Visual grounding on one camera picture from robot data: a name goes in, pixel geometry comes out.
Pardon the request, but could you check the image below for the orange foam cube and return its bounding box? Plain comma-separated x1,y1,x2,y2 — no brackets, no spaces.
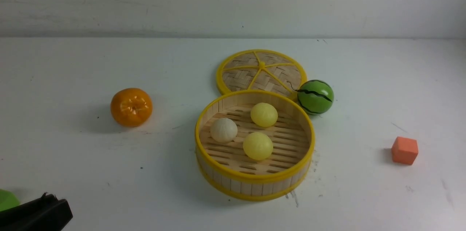
391,136,418,166

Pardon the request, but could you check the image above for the green block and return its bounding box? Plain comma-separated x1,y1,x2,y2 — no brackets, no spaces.
0,189,20,212

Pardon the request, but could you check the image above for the yellow bun front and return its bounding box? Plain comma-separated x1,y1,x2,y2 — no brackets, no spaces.
242,132,274,161

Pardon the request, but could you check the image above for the yellow bun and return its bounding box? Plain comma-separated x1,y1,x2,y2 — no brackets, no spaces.
242,132,274,161
250,102,278,128

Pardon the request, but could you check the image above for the bamboo steamer tray yellow rim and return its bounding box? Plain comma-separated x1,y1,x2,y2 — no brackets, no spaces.
194,90,316,201

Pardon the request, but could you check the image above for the orange toy mandarin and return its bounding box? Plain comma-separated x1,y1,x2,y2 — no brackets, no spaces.
110,87,153,128

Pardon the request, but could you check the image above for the green watermelon toy ball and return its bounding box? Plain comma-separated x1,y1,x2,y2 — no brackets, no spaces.
296,80,334,115

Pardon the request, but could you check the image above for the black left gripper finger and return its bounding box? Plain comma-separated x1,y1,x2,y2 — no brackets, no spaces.
0,193,73,231

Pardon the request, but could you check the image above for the white bun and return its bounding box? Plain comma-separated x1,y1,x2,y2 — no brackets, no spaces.
210,117,238,143

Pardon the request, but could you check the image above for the woven bamboo steamer lid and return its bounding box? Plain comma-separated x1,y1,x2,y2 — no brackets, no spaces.
215,49,308,101

